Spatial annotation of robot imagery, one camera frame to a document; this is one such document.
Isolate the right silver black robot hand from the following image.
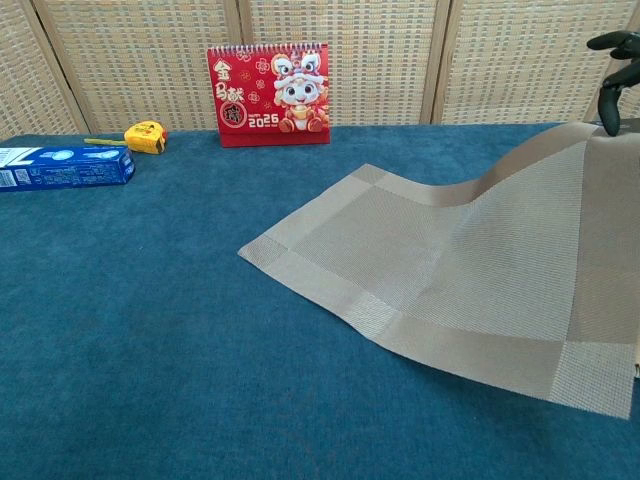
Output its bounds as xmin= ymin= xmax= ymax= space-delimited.
xmin=586 ymin=30 xmax=640 ymax=137

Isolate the beige woven placemat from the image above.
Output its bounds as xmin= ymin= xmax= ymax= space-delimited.
xmin=237 ymin=122 xmax=640 ymax=420

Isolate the red desk calendar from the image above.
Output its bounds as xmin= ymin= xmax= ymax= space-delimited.
xmin=206 ymin=42 xmax=332 ymax=149

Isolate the woven bamboo folding screen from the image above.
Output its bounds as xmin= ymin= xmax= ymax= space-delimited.
xmin=0 ymin=0 xmax=640 ymax=141

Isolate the yellow tape measure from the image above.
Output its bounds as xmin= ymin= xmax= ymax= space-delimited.
xmin=83 ymin=121 xmax=169 ymax=155

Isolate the blue felt table cover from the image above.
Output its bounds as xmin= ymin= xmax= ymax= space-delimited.
xmin=0 ymin=122 xmax=640 ymax=480

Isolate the blue toothpaste box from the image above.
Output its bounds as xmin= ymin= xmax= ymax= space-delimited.
xmin=0 ymin=145 xmax=137 ymax=193

